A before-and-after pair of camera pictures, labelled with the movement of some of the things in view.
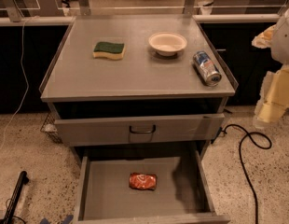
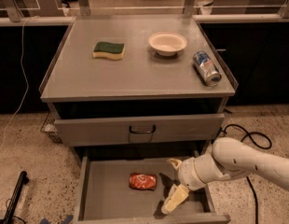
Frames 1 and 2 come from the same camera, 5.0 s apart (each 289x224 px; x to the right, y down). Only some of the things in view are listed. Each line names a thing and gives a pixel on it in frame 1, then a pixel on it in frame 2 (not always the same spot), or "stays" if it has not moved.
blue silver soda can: [207, 68] stays
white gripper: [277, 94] -> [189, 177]
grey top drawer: [138, 130] stays
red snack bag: [143, 181] stays
